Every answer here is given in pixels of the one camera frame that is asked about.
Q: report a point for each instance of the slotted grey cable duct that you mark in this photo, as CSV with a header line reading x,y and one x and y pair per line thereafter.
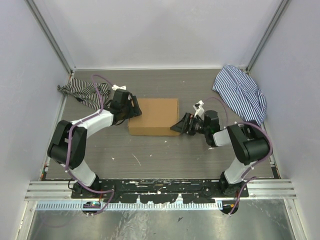
x,y
82,205

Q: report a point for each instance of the blue white striped cloth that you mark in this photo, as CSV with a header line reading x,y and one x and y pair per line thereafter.
x,y
241,94

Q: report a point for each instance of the black white striped cloth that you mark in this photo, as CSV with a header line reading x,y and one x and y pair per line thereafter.
x,y
85,92

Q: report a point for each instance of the aluminium front rail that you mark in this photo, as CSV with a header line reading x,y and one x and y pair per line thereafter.
x,y
257,188

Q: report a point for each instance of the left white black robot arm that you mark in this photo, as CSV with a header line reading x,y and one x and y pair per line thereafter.
x,y
68,143

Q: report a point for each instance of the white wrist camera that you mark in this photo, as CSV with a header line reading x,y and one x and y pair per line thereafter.
x,y
116,87
198,107

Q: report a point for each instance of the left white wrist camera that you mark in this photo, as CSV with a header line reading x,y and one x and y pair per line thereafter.
x,y
116,87

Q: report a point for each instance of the right aluminium frame post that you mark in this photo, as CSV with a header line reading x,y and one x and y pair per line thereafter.
x,y
280,10

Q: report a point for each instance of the aluminium frame post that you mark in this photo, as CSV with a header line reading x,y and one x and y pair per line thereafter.
x,y
280,10
48,34

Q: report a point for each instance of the brown cardboard box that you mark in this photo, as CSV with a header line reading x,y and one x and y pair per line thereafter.
x,y
157,118

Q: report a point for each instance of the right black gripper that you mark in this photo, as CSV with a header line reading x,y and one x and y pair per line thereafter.
x,y
182,127

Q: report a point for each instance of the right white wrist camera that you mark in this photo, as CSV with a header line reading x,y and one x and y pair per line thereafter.
x,y
198,107

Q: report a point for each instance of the left aluminium frame post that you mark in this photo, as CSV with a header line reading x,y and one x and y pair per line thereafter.
x,y
48,34

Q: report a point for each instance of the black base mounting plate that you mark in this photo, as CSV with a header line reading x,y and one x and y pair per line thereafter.
x,y
160,191

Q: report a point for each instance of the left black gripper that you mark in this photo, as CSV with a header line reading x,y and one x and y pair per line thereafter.
x,y
135,111

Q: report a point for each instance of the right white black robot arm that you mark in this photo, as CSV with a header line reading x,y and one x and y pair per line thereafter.
x,y
249,143

